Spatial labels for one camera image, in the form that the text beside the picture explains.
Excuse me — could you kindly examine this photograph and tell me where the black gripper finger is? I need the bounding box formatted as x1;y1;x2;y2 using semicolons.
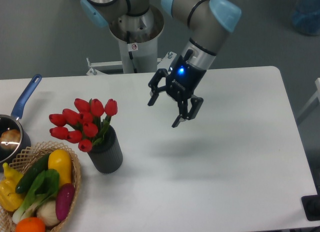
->
147;68;169;106
172;96;204;128

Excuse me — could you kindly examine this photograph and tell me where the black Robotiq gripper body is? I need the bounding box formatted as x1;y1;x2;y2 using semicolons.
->
165;55;206;102

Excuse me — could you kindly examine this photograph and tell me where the red tulip bouquet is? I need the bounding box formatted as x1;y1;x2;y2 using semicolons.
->
49;98;118;153

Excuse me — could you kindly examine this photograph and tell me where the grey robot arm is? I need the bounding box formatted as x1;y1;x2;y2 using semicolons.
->
80;0;242;127

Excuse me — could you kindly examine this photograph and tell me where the dark grey ribbed vase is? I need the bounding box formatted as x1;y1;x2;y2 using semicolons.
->
88;126;123;174

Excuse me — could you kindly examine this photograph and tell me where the white furniture leg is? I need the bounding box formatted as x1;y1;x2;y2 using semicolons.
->
295;78;320;126

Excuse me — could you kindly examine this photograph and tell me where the woven wicker basket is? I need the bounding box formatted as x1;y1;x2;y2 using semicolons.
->
8;141;82;232

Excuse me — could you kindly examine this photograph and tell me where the blue bag on floor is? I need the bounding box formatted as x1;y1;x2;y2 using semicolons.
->
290;0;320;36

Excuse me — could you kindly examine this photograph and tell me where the green cucumber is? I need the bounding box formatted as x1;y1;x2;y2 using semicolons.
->
15;153;51;194

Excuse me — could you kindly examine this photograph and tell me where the purple eggplant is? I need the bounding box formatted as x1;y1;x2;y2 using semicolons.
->
55;183;76;221

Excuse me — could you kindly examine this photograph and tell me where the green bok choy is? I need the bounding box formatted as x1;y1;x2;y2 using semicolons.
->
12;169;60;224

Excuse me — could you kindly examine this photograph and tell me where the black device at table edge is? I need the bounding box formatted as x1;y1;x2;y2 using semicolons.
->
301;195;320;221

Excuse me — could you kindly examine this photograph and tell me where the white garlic bulb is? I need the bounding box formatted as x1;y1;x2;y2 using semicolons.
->
36;200;60;227

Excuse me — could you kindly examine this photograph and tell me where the yellow bell pepper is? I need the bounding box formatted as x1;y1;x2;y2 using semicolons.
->
0;162;25;212

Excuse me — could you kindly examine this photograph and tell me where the orange fruit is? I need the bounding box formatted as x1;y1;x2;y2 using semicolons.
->
15;217;46;232

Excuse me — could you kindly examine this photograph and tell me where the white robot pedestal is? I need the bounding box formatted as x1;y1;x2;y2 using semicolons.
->
86;5;177;76

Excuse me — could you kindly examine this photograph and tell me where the black cable on pedestal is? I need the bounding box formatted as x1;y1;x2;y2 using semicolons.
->
126;31;138;74

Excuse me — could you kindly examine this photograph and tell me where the blue-handled saucepan with lid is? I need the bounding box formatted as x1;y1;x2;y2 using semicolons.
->
0;74;42;166

